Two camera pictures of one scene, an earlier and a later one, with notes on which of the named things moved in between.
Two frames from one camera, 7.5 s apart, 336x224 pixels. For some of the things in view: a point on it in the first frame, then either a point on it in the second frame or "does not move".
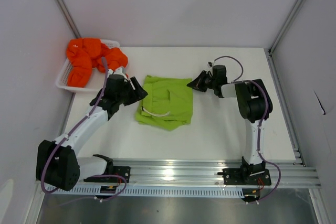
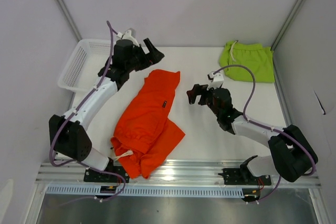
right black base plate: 239,177 does not move
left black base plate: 124,171 does not move
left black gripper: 139,93 → 154,55
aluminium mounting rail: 151,172 does not move
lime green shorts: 169,104 → 258,59
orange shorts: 85,53 → 145,132
